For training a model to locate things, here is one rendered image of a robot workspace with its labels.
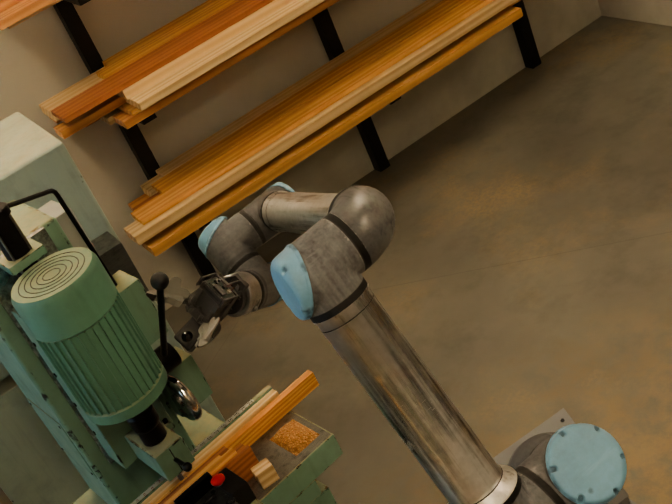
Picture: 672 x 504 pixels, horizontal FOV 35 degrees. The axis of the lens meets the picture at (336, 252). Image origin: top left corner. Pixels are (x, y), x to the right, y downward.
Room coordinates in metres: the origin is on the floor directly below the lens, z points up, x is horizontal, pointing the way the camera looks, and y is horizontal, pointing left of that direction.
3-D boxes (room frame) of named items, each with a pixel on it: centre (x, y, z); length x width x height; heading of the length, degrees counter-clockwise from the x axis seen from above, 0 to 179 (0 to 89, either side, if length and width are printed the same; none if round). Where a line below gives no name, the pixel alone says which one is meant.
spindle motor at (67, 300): (1.77, 0.49, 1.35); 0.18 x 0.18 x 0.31
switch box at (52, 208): (2.12, 0.52, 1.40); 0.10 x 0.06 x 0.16; 28
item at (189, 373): (2.01, 0.44, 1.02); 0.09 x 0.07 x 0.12; 118
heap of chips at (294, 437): (1.81, 0.25, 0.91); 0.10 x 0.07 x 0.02; 28
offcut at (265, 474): (1.71, 0.32, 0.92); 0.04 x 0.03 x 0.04; 108
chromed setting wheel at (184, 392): (1.95, 0.44, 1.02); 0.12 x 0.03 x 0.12; 28
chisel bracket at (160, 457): (1.79, 0.50, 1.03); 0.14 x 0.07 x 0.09; 28
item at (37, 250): (1.90, 0.56, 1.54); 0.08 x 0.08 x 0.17; 28
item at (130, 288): (2.04, 0.46, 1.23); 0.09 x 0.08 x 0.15; 28
